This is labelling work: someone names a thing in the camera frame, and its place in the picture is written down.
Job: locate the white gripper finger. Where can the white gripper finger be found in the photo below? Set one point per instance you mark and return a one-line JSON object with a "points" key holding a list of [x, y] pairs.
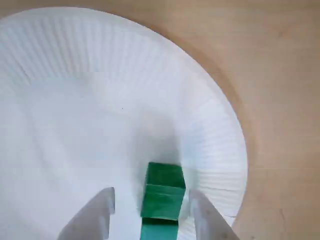
{"points": [[212, 225], [95, 220]]}

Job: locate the green block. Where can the green block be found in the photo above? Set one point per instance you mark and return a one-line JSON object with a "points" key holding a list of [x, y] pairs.
{"points": [[158, 230], [162, 197]]}

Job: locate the white paper plate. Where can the white paper plate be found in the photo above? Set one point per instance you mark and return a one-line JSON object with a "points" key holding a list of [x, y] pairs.
{"points": [[75, 112]]}

